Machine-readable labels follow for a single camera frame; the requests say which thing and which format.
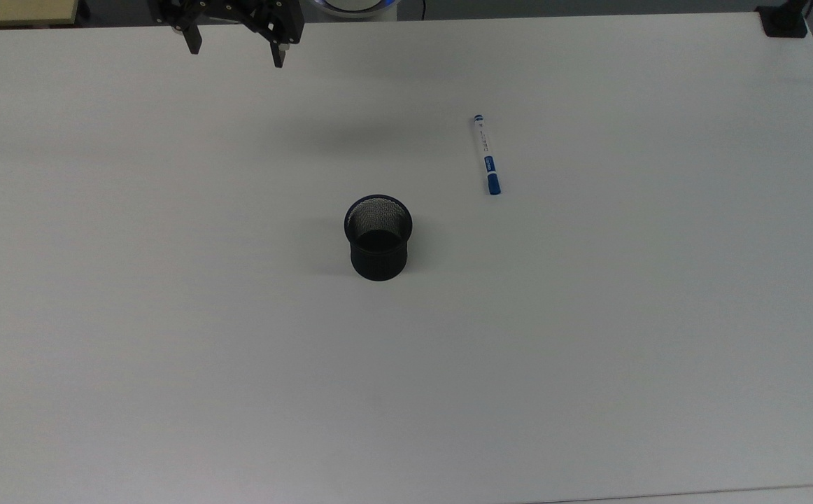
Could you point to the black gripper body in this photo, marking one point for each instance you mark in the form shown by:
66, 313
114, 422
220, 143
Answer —
228, 7

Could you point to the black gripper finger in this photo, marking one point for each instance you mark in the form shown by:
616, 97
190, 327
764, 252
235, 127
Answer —
193, 38
282, 31

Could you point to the blue and white marker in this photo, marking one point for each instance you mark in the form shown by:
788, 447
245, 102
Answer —
487, 154

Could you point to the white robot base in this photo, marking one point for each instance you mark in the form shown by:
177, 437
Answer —
354, 5

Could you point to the light wooden table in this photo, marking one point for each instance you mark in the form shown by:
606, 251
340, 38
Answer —
15, 10

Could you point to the black mesh pen cup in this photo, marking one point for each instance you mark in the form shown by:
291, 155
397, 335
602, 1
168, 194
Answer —
378, 241

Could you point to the black table clamp mount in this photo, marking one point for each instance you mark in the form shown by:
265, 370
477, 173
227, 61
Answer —
784, 21

